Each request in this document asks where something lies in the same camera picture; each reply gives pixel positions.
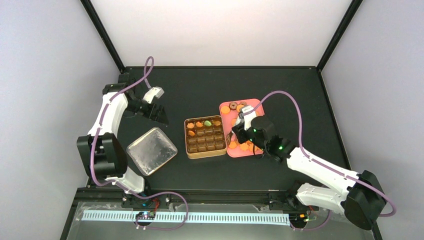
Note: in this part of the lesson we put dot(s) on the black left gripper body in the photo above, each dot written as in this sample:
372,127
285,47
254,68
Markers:
133,107

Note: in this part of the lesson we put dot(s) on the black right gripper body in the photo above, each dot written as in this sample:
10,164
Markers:
240,139

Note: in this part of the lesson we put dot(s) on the gold cookie tin box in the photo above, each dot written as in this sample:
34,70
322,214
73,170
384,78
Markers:
209,141

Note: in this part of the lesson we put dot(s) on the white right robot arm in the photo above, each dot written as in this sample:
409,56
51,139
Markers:
357,196

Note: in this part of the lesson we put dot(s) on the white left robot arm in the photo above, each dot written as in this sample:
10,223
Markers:
104,159

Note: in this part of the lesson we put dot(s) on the pink plastic tray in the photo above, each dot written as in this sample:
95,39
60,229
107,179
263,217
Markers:
229,118

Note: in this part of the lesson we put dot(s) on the chocolate sprinkled donut cookie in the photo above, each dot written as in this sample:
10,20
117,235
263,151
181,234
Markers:
233,106

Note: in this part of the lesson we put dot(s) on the silver tin lid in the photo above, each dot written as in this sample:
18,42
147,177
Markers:
151,151

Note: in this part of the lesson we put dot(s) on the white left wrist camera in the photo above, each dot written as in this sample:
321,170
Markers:
153,93

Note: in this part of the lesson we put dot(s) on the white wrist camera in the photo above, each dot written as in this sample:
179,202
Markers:
153,93
246,114

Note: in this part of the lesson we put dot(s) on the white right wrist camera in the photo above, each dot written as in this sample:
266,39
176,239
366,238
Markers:
246,114

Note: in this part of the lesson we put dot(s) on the light blue slotted cable duct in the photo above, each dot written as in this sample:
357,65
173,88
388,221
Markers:
279,219

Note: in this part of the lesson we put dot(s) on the black enclosure frame post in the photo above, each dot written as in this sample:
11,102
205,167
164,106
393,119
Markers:
102,32

